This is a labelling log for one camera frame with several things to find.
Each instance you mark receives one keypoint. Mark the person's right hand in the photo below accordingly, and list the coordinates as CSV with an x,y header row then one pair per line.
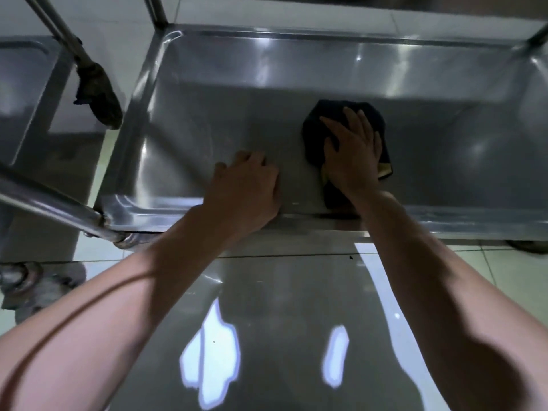
x,y
355,166

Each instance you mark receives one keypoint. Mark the person's left hand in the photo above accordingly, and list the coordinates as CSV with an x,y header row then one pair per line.
x,y
244,196

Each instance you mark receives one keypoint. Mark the grey and yellow cleaning cloth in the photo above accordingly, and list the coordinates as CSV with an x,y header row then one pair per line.
x,y
314,132

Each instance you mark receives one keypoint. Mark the person's left forearm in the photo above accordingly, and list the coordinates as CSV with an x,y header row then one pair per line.
x,y
107,329

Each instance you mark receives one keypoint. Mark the person's right forearm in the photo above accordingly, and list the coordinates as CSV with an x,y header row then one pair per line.
x,y
449,316

